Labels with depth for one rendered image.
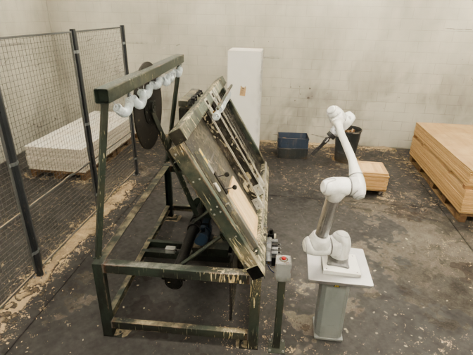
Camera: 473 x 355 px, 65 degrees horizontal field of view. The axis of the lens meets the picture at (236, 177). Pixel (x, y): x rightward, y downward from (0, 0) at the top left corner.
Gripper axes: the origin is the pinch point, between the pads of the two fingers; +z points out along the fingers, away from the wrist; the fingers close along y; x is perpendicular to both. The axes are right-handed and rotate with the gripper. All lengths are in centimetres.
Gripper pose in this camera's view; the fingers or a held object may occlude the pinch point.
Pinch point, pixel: (314, 151)
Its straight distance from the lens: 310.3
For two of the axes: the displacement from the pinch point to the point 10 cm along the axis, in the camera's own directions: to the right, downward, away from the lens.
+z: -6.6, 6.9, 2.8
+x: 7.2, 7.0, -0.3
